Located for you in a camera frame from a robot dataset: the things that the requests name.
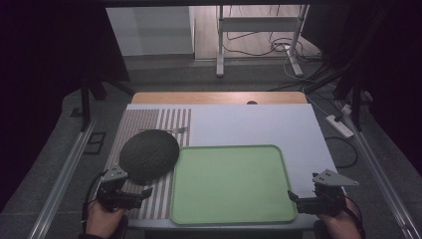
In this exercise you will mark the black metal stand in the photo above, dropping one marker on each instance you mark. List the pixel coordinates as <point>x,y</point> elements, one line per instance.
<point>85,99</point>
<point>355,99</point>

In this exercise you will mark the wooden table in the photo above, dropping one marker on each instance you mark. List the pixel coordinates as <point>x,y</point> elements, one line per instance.
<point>205,97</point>

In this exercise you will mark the white plug adapter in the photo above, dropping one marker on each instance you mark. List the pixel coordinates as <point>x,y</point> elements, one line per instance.
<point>346,109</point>

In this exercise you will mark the grey striped place mat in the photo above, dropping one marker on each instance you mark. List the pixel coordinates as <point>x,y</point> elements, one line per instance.
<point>139,119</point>

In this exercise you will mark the person's right hand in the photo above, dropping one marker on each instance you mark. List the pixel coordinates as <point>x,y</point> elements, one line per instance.
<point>338,225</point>

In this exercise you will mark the white power strip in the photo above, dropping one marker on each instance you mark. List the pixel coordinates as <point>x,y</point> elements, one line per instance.
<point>339,126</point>

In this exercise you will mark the person's left hand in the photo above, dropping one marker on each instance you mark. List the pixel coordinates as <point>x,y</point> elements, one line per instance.
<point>103,220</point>

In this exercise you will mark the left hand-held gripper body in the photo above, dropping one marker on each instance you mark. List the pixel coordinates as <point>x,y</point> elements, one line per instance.
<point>112,181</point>

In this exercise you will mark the grey metal floor rail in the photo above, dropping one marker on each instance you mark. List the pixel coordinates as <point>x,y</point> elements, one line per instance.
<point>59,186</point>
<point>384,186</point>

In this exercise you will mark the white board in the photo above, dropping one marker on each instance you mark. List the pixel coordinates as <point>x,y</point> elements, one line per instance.
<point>252,124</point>

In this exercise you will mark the white metal desk frame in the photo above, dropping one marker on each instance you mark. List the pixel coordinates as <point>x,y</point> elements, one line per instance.
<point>258,24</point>

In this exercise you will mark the black floor socket frame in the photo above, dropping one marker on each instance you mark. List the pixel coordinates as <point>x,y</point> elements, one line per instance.
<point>95,142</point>

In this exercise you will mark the green plastic tray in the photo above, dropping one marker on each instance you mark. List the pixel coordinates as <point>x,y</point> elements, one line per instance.
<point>232,184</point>

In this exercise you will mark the dark curtain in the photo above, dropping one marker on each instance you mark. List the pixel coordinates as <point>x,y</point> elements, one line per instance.
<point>391,66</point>
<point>40,83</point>

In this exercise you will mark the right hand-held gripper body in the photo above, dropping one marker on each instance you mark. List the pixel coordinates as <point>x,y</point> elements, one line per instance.
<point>330,194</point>

